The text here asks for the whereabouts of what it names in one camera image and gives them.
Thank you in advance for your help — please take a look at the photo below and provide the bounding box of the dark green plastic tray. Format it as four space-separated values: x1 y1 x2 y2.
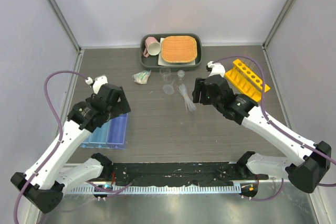
138 33 202 71

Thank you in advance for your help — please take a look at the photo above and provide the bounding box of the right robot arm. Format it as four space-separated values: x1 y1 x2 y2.
192 74 331 194

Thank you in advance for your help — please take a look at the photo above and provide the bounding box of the clear glass beaker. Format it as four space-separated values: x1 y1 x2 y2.
160 67 171 82

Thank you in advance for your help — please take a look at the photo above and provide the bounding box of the clear glass test tube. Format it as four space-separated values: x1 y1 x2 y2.
248 54 253 68
250 62 258 74
244 51 250 67

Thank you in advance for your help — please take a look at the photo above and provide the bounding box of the white slotted cable duct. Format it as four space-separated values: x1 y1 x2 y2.
45 184 242 195

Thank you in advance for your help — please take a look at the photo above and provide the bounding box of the yellow test tube rack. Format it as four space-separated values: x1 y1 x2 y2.
225 59 270 103

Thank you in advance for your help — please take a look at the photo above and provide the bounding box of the clear plastic funnel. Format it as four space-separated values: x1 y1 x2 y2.
162 79 175 95

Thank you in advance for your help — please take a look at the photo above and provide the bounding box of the pink ceramic mug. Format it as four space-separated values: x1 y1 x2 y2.
143 37 161 58

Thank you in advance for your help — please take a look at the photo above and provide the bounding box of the plastic glove packet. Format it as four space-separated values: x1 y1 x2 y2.
132 70 151 85

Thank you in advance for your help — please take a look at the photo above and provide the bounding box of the orange woven basket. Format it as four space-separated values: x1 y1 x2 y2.
161 36 198 63

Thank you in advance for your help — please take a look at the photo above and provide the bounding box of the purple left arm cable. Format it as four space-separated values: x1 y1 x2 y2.
13 70 90 224

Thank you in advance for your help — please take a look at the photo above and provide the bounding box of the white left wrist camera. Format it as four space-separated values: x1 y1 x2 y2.
85 75 108 94

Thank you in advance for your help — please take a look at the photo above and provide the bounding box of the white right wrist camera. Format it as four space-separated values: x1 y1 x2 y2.
206 61 226 78

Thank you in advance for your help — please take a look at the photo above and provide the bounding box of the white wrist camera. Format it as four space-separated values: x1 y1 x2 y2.
206 61 226 78
85 75 108 94

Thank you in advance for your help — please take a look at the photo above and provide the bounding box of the blue three-compartment organizer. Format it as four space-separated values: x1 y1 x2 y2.
79 114 128 150

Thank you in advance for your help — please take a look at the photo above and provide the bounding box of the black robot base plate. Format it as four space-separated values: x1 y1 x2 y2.
81 161 269 187

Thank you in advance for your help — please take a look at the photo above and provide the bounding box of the bundle of plastic pipettes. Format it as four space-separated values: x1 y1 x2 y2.
177 84 196 112

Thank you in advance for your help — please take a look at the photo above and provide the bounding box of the clear glass stoppered bottle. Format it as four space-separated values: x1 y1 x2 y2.
177 70 185 80

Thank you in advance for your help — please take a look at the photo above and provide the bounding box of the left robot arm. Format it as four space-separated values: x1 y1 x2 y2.
11 83 131 214

